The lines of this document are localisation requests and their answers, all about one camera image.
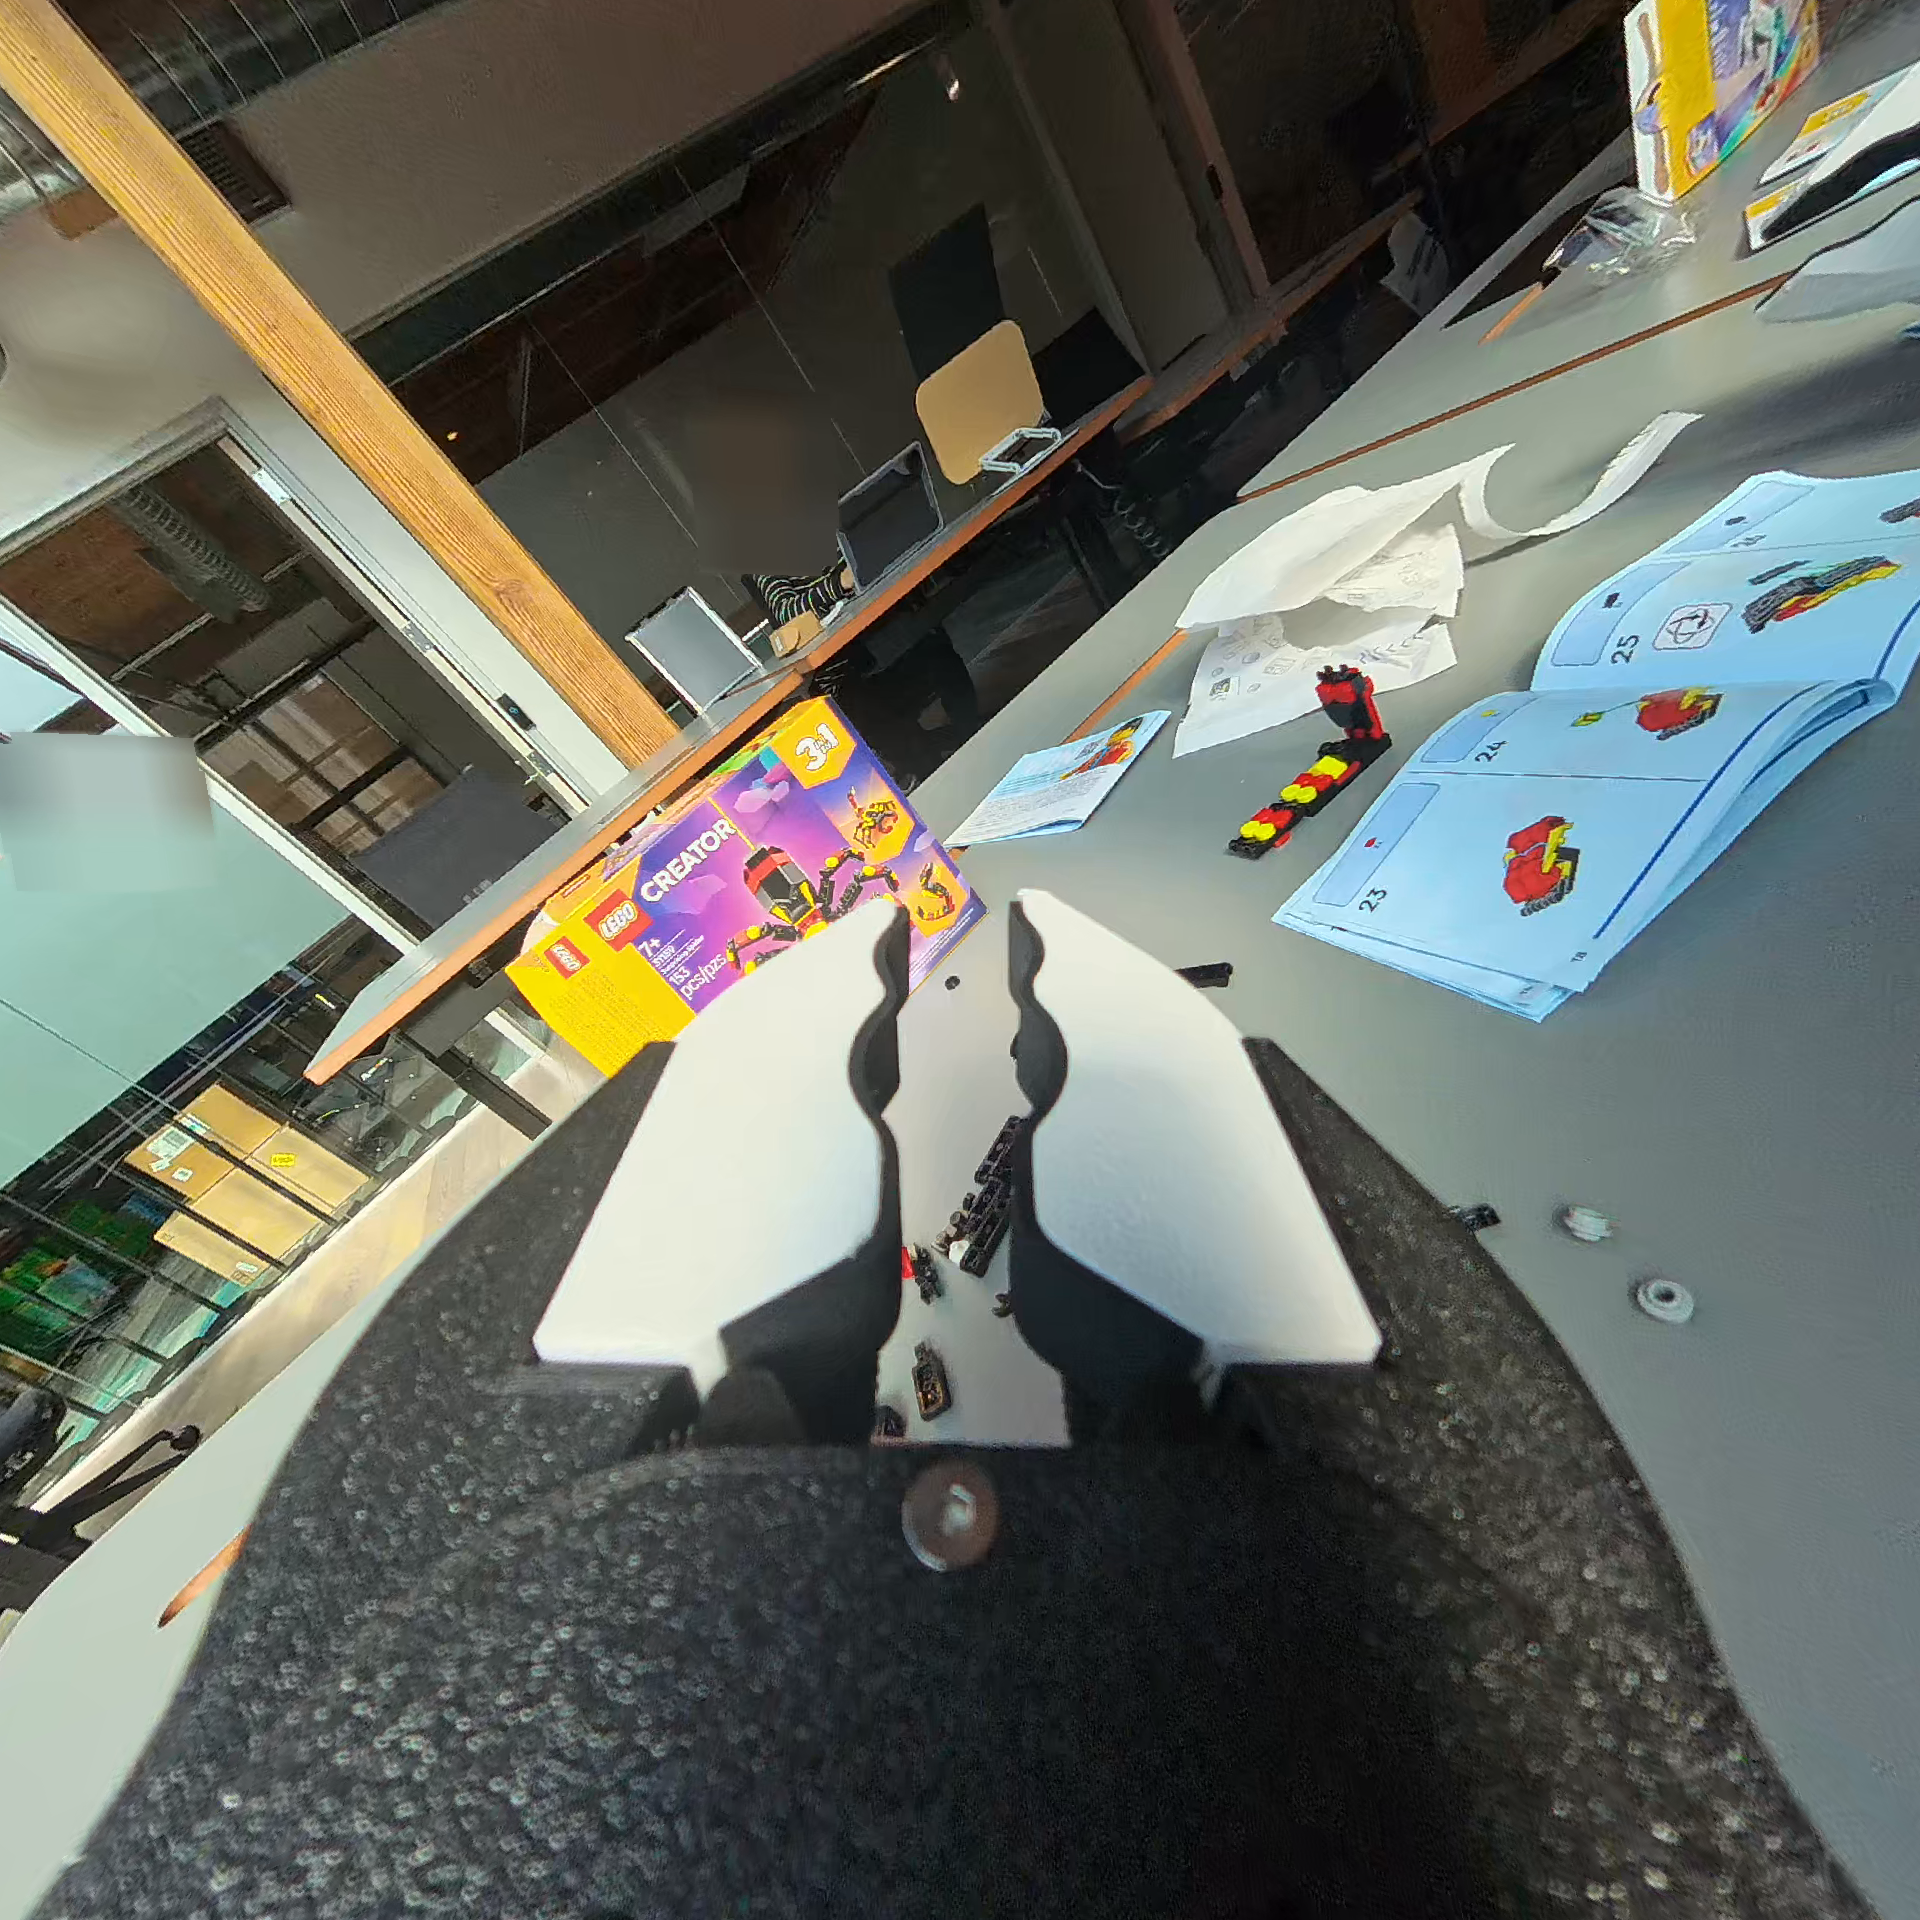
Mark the white framed display panel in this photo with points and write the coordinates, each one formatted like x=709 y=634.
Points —
x=692 y=647

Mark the light blue instruction booklet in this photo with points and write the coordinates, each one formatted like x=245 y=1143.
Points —
x=1438 y=930

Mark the clear plastic bag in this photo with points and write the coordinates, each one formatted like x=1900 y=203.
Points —
x=1620 y=226

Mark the yellow toy brick box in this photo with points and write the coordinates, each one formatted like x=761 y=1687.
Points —
x=1710 y=92

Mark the torn white paper bag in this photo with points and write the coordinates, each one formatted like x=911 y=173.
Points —
x=1304 y=571

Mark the grey laptop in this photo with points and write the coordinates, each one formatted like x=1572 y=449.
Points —
x=890 y=520

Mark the small white round brick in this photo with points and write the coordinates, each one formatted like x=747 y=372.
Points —
x=1662 y=1296
x=1580 y=1227

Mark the long red black brick model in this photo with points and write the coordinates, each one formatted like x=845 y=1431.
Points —
x=1342 y=703

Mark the torn white paper strip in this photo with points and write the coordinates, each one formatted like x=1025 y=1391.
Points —
x=1589 y=494

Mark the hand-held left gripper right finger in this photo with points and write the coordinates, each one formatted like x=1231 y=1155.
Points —
x=1201 y=1200

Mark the small cardboard box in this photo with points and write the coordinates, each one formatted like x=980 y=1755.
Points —
x=777 y=636

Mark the white printed leaflet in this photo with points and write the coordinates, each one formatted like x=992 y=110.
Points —
x=1050 y=789

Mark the beige back chair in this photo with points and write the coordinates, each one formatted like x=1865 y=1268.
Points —
x=981 y=400

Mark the cardboard box stack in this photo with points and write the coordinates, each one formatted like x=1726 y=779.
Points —
x=238 y=1200

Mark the pile of loose toy bricks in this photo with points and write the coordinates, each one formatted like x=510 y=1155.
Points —
x=981 y=1191

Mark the wooden post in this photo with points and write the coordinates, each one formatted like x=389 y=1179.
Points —
x=299 y=343

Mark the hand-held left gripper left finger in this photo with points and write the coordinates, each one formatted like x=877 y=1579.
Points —
x=723 y=1188

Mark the purple toy brick box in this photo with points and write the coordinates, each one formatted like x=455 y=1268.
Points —
x=723 y=898

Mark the yellow white leaflet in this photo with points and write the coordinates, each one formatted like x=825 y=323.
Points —
x=1807 y=129

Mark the white rectangular frame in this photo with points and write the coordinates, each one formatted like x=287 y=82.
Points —
x=1020 y=449

